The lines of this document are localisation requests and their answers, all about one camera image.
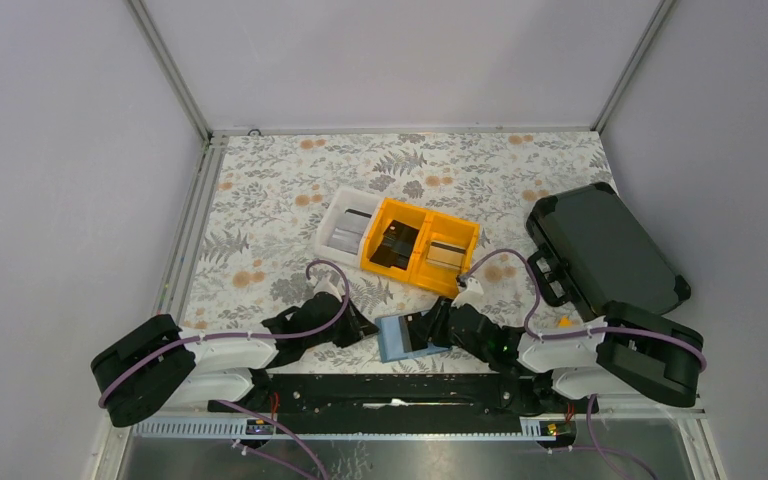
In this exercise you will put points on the white card storage bin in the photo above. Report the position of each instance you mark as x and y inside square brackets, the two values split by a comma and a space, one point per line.
[345, 226]

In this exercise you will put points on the yellow card storage bin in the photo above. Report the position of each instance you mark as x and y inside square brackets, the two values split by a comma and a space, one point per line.
[419, 247]

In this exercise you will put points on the black card pocket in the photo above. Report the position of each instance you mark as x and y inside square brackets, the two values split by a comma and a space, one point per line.
[413, 331]

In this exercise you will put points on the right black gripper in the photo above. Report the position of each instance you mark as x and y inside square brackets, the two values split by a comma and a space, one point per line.
[441, 311]

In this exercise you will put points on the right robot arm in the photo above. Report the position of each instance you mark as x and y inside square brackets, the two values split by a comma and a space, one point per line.
[626, 350]

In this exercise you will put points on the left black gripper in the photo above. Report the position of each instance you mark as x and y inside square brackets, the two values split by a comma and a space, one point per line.
[356, 327]

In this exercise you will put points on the slotted aluminium cable rail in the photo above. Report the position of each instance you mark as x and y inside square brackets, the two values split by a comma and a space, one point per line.
[204, 428]

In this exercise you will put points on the blue card holder wallet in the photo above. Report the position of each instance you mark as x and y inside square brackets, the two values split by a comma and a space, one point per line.
[395, 340]

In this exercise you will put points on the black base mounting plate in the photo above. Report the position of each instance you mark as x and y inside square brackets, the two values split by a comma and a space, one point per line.
[402, 404]

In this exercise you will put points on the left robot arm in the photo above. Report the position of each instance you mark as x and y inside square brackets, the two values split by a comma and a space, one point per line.
[161, 365]

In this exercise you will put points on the black hard case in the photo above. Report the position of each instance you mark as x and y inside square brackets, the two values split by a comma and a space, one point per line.
[593, 252]

